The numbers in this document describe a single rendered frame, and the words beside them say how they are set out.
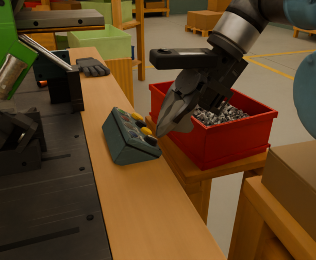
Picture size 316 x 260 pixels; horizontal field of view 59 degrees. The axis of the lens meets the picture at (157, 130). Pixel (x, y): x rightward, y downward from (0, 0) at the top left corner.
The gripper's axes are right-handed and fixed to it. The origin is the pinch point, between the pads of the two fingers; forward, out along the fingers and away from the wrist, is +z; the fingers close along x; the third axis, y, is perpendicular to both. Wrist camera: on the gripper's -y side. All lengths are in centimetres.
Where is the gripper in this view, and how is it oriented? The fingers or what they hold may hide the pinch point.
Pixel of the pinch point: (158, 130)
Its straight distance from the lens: 54.2
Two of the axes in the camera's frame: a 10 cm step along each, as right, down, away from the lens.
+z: -5.4, 8.0, 2.4
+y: 7.8, 3.7, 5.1
